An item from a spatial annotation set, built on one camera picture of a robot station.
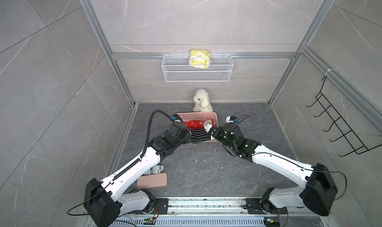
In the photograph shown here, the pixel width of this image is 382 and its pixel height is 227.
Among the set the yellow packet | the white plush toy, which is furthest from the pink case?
the yellow packet

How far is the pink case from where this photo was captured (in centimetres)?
80

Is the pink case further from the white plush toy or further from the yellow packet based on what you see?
the yellow packet

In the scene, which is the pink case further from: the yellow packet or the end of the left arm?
the yellow packet
